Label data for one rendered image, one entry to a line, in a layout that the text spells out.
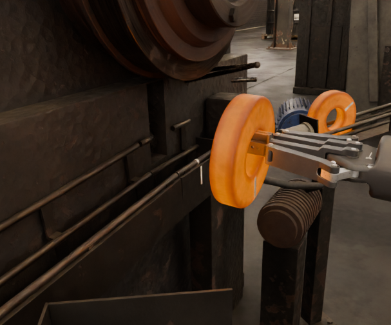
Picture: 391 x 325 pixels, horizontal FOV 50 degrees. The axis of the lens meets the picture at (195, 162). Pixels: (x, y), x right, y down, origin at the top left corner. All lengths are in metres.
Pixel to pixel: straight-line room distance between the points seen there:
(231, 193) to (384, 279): 1.37
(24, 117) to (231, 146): 0.30
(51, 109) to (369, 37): 2.99
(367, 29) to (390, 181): 3.03
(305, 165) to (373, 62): 2.98
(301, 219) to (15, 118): 0.73
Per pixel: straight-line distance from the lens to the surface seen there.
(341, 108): 1.25
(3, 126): 0.63
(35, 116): 0.66
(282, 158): 0.52
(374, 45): 3.46
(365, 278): 1.82
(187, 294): 0.49
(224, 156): 0.51
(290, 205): 1.11
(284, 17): 9.71
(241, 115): 0.52
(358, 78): 3.55
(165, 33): 0.70
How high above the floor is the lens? 1.02
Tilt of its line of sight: 21 degrees down
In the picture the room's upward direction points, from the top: 1 degrees counter-clockwise
